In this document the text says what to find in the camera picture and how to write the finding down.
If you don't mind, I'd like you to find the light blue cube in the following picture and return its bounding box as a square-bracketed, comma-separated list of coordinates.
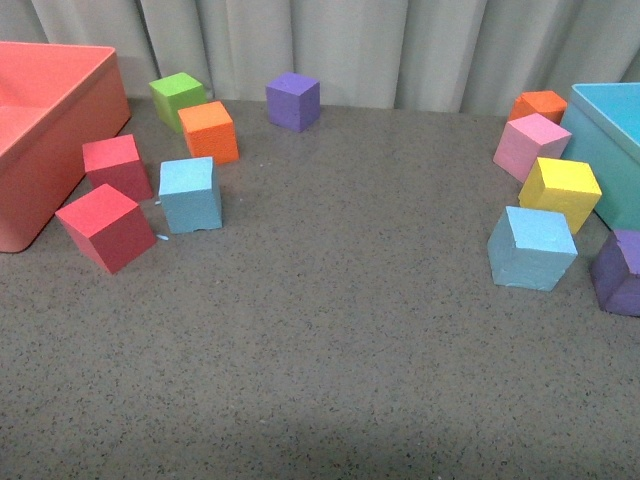
[158, 157, 223, 234]
[487, 206, 578, 291]

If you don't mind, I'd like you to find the purple foam cube back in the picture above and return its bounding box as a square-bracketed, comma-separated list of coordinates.
[265, 72, 321, 132]

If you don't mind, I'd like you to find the purple foam cube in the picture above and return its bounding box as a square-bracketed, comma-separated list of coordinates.
[590, 229, 639, 317]
[265, 72, 321, 132]

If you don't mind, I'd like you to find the orange foam cube left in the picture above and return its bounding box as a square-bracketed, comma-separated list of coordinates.
[178, 101, 240, 165]

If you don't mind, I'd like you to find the orange foam cube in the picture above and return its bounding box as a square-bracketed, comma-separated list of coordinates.
[508, 90, 567, 124]
[178, 101, 240, 165]

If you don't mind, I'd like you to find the green foam cube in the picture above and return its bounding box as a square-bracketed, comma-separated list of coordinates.
[149, 72, 207, 133]

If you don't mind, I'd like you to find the red foam cube front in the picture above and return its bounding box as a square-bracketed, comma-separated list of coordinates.
[55, 184, 156, 274]

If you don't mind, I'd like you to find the red foam cube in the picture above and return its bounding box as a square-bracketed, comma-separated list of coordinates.
[82, 134, 154, 201]
[55, 184, 156, 274]

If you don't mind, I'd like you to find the red foam cube rear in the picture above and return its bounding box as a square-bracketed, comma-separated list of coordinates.
[82, 134, 154, 201]

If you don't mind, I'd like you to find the pink foam cube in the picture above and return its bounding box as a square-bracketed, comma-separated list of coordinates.
[493, 113, 572, 183]

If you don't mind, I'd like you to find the grey curtain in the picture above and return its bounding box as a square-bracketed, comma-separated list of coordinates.
[1, 1, 639, 115]

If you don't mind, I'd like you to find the yellow foam cube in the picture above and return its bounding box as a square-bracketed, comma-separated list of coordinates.
[518, 157, 602, 234]

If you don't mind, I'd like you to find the orange foam cube right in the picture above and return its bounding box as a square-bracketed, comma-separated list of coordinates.
[508, 90, 567, 124]

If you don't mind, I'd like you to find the purple foam cube right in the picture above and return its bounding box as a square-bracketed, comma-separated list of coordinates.
[590, 229, 639, 317]

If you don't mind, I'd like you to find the red plastic bin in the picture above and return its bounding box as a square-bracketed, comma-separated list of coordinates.
[1, 42, 130, 253]

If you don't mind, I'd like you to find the light blue plastic bin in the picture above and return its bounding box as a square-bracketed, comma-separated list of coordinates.
[561, 82, 639, 230]

